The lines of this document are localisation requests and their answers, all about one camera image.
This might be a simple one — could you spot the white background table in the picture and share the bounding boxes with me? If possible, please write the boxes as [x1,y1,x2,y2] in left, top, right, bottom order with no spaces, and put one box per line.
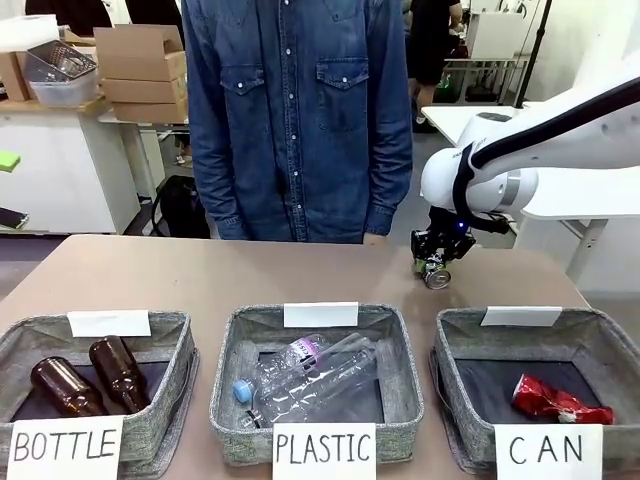
[97,107,194,201]

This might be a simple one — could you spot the blue bottle cap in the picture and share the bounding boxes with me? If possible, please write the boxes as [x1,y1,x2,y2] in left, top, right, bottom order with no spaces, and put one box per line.
[231,379,257,404]

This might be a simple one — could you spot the small cardboard box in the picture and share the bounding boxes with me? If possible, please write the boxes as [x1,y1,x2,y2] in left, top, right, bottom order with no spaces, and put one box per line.
[0,49,32,103]

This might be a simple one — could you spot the clear bottle purple label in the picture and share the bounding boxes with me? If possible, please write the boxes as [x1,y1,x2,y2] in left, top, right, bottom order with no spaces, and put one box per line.
[252,332,332,396]

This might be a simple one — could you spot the person's left forearm denim sleeve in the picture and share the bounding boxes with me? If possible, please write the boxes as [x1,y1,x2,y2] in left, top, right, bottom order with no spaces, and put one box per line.
[363,129,415,237]

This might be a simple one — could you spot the black tripod pole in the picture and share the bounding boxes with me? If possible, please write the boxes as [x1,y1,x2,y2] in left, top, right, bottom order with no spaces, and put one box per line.
[536,0,547,106]

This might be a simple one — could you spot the black velcro cable strap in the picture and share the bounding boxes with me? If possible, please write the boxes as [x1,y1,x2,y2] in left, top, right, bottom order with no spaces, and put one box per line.
[451,146,484,217]

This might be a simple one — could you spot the open cardboard box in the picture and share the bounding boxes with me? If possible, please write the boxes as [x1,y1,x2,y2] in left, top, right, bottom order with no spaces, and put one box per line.
[93,25,189,84]

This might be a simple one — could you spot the large white desk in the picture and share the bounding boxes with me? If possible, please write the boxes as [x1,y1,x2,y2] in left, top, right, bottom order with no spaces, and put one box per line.
[420,101,640,284]

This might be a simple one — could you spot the background person black shirt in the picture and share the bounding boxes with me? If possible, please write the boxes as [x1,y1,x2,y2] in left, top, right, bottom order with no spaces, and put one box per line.
[408,0,467,135]

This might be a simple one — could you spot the silver green drink can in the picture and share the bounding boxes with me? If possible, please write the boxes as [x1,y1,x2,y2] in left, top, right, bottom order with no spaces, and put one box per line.
[422,258,454,291]

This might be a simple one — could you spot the background workbench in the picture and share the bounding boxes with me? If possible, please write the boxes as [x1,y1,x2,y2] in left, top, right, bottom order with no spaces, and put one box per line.
[442,54,532,107]

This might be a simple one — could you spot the person's right forearm denim sleeve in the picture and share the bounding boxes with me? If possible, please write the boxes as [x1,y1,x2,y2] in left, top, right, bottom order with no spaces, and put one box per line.
[188,129,252,242]

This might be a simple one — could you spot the white paper sign PLASTIC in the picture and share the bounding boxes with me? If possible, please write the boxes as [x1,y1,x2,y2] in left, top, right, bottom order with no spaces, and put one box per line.
[271,421,378,480]

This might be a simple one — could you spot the clear plastic storage bin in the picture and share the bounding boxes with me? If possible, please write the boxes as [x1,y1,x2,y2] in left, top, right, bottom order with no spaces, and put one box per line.
[29,69,99,109]

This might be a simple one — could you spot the person's denim shirt torso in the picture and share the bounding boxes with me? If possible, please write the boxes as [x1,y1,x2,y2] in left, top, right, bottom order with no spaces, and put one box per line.
[180,0,415,245]

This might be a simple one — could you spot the black notebook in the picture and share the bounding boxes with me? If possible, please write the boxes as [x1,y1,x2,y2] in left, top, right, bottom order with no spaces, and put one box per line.
[0,206,31,232]

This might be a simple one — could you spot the flat closed cardboard box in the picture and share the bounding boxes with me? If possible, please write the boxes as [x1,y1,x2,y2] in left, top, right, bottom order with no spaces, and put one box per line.
[100,74,189,106]
[110,94,191,124]

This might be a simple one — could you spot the black backpack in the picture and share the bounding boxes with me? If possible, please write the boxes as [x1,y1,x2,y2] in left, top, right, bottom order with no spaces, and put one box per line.
[151,174,212,240]

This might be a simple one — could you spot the white box appliance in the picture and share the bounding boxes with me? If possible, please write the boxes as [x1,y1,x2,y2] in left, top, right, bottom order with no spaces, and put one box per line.
[468,11,532,61]

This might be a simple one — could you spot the background person dark clothes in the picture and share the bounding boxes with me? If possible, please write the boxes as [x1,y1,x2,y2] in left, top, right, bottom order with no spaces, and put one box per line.
[38,0,185,51]

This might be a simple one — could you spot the blank white paper card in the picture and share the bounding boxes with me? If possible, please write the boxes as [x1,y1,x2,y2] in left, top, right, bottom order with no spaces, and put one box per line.
[282,301,360,329]
[66,310,152,338]
[480,305,563,328]

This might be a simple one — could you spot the crushed red can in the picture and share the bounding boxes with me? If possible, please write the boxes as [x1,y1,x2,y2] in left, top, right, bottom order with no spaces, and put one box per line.
[510,373,616,426]

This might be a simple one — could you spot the wooden top side table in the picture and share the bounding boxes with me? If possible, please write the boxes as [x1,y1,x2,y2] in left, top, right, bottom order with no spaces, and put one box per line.
[0,95,141,236]

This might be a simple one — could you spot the white paper sign CAN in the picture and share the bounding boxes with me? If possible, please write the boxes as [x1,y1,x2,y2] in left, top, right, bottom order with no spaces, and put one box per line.
[493,423,604,480]

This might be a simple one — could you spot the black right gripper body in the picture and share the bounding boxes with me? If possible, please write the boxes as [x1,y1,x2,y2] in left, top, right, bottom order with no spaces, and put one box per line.
[425,203,477,251]

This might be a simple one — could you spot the large clear plastic bottle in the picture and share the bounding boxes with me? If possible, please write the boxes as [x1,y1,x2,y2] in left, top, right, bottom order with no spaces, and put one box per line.
[243,331,380,427]

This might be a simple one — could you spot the grey fabric basket bottle label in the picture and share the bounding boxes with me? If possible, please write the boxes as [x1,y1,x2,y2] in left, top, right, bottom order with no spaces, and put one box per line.
[0,308,200,480]

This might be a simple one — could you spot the grey fabric basket plastic label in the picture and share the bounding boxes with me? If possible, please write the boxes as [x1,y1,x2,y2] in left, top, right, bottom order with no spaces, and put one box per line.
[209,301,426,467]

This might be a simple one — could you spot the grey fabric basket can label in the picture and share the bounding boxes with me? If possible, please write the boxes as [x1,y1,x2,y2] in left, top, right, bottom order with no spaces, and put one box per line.
[430,305,640,474]

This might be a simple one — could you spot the black right arm cable sleeve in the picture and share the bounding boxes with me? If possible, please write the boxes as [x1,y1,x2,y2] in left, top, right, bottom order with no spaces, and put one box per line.
[467,79,640,169]

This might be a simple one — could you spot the brown glass bottle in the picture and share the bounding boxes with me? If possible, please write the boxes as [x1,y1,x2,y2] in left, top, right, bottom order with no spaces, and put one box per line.
[30,355,109,418]
[88,335,152,416]

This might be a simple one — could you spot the white paper sign BOTTLE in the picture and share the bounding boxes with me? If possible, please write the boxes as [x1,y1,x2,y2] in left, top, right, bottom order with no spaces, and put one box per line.
[6,414,124,480]

